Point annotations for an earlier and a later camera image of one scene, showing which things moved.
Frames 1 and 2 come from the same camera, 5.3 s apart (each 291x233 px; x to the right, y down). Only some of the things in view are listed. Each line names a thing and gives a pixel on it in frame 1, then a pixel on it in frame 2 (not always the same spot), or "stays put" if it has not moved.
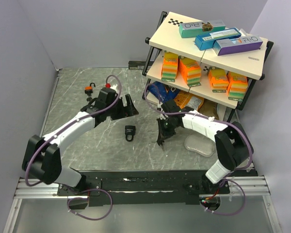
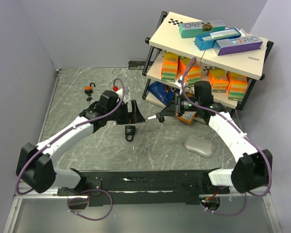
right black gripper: x=166 y=133 -> x=174 y=107
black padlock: x=130 y=130 stays put
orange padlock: x=88 y=90 stays put
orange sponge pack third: x=218 y=79 stays put
